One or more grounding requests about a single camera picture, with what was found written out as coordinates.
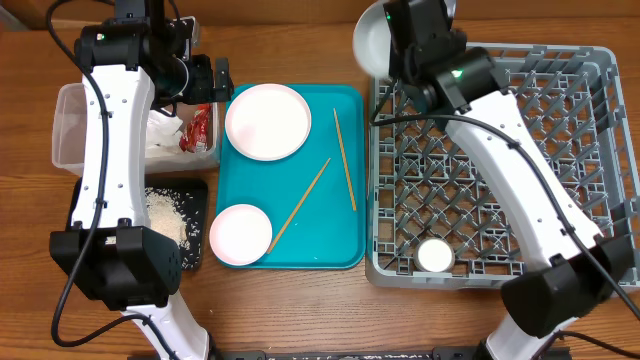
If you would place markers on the black plastic tray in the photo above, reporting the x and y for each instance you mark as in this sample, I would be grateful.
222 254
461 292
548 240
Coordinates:
196 208

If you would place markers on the grey metal bowl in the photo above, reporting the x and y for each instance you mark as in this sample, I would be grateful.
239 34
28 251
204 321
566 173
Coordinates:
387 28

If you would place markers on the large white plate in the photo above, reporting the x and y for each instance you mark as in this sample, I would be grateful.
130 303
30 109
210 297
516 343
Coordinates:
268 122

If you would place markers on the clear plastic waste bin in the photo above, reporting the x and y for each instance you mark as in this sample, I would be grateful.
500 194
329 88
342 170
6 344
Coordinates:
69 129

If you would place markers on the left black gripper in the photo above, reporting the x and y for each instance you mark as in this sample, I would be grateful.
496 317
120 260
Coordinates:
208 89

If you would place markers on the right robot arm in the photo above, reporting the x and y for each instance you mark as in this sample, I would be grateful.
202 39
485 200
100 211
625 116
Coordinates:
571 267

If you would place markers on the red snack wrapper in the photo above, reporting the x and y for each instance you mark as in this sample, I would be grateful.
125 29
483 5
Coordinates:
195 136

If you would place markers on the rice leftovers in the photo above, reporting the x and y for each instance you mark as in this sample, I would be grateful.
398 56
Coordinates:
166 210

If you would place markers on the white napkin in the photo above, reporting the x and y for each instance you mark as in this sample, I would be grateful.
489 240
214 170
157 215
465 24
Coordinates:
163 135

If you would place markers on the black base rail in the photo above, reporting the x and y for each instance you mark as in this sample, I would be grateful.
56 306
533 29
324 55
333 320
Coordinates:
437 353

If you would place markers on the teal serving tray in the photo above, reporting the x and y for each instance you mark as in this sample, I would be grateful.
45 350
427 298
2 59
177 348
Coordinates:
326 233

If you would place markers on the small white plate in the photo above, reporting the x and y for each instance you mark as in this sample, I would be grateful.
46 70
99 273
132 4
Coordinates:
240 235

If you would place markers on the grey dishwasher rack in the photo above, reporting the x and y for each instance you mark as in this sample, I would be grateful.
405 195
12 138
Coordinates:
423 186

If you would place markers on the white cup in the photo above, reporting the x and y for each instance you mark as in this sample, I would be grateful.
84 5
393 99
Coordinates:
434 255

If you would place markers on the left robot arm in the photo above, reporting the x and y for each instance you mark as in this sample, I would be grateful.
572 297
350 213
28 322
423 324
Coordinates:
136 61

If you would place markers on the wooden chopstick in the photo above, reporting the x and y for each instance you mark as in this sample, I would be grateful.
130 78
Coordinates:
298 206
345 161

